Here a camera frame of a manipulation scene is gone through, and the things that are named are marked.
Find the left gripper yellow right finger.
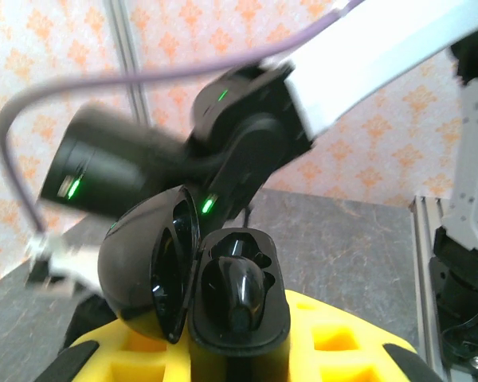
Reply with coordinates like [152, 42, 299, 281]
[283, 289, 444, 382]

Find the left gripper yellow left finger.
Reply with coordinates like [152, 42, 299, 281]
[39, 318, 193, 382]

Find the black wireless earbud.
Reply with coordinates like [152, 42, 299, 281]
[202, 254, 274, 336]

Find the black earbud charging case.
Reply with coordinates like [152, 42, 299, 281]
[97, 184, 292, 382]

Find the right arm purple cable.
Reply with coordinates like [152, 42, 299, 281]
[0, 0, 363, 236]

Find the aluminium frame post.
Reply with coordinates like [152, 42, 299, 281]
[110, 0, 153, 125]

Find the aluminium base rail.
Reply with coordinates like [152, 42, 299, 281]
[408, 193, 457, 382]

